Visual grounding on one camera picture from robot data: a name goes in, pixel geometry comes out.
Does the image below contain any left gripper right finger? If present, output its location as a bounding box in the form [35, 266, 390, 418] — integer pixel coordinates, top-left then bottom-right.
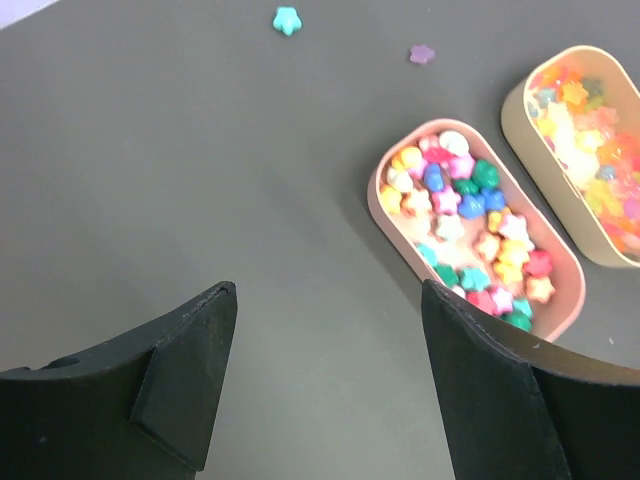
[421, 280, 639, 479]

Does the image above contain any pink tray of opaque candies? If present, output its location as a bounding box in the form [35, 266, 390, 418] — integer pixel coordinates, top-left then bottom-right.
[367, 119, 586, 342]

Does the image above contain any purple star candy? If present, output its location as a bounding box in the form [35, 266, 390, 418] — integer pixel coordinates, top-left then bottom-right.
[408, 44, 436, 65]

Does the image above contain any beige tray of jelly candies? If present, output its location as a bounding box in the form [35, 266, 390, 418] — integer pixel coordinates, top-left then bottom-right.
[501, 45, 639, 268]

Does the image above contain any teal star candy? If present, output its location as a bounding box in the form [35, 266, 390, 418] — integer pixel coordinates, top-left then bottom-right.
[272, 6, 303, 37]

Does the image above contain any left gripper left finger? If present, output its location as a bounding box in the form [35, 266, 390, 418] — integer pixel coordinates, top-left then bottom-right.
[1, 281, 237, 479]

